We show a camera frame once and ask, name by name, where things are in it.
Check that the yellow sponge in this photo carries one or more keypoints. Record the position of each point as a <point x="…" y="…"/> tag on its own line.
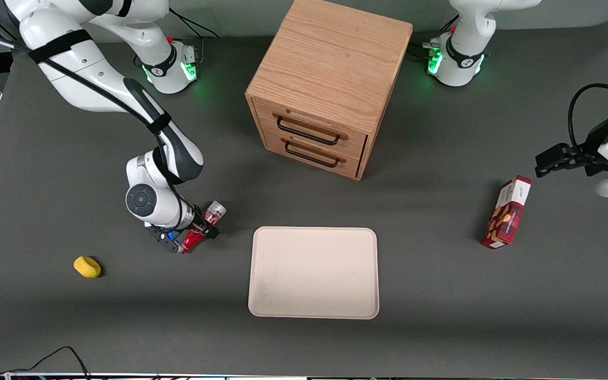
<point x="87" y="267"/>

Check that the wooden drawer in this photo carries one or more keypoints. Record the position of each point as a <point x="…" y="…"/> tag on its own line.
<point x="357" y="140"/>
<point x="351" y="163"/>

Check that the red coke bottle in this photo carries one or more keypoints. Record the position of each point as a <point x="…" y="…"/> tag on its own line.
<point x="214" y="214"/>

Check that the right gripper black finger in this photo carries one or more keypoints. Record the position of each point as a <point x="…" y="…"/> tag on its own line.
<point x="212" y="231"/>
<point x="197" y="220"/>

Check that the wooden drawer cabinet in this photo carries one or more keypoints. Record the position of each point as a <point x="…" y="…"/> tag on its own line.
<point x="330" y="58"/>

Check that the cream plastic tray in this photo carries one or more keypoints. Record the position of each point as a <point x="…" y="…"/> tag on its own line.
<point x="314" y="274"/>

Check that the red cracker box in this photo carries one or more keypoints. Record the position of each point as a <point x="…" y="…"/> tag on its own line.
<point x="504" y="221"/>

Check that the wooden lower drawer front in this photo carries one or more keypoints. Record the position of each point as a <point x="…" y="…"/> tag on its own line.
<point x="351" y="163"/>

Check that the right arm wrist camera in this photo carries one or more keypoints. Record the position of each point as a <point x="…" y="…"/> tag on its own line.
<point x="162" y="238"/>

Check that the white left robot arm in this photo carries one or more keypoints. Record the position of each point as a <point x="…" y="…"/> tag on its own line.
<point x="462" y="53"/>

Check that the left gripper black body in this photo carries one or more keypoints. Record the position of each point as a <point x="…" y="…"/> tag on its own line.
<point x="590" y="149"/>

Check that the wooden upper drawer front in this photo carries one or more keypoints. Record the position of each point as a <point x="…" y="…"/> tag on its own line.
<point x="357" y="140"/>

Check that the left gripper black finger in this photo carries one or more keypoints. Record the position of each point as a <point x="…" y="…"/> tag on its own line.
<point x="547" y="166"/>
<point x="558" y="149"/>

